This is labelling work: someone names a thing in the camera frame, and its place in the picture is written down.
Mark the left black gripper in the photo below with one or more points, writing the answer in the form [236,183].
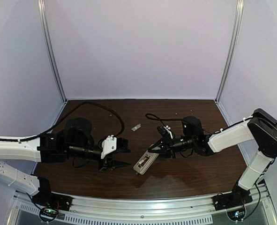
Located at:
[106,162]

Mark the right aluminium frame post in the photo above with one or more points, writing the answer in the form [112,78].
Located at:
[233,42]

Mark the white gold AAA battery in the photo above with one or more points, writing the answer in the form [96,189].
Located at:
[143,161]

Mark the left aluminium frame post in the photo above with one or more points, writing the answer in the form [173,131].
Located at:
[49,48]

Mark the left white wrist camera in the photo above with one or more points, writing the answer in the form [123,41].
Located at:
[109,145]

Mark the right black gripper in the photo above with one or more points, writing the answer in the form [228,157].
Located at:
[164,143]

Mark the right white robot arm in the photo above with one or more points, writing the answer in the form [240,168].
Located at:
[260,127]

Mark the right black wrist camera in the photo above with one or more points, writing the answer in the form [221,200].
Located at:
[165,131]

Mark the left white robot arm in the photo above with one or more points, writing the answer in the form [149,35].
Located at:
[74,141]

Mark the front aluminium rail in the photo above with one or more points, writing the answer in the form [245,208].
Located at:
[196,210]

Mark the aluminium frame post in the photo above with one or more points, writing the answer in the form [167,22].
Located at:
[49,48]
[233,42]

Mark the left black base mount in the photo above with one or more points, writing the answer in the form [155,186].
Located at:
[50,205]

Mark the grey remote control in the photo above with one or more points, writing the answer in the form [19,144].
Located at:
[142,170]

